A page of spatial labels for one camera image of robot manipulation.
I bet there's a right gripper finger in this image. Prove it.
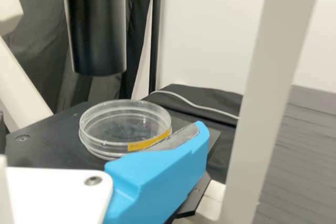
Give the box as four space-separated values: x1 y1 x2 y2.
103 120 210 224

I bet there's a petri dish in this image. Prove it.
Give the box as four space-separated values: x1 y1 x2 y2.
78 99 173 161

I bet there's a cream microscope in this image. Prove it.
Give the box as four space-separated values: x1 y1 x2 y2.
0 0 325 224

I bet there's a black platform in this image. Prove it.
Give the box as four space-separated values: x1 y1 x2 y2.
258 84 336 224

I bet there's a white cable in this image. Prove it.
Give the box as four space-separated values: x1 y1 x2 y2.
149 89 241 120

